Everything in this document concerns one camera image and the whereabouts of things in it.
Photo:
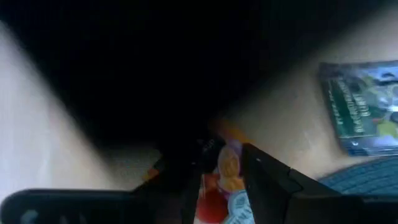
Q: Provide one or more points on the black green tea packet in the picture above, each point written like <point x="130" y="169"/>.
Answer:
<point x="360" y="109"/>

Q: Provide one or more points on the round black woven placemat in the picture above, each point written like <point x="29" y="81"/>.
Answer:
<point x="367" y="177"/>

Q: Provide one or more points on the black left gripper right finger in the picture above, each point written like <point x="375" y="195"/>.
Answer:
<point x="264" y="183"/>

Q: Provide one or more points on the orange tea packet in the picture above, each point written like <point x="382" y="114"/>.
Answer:
<point x="230" y="168"/>

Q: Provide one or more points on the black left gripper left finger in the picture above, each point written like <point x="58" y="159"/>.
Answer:
<point x="183" y="186"/>

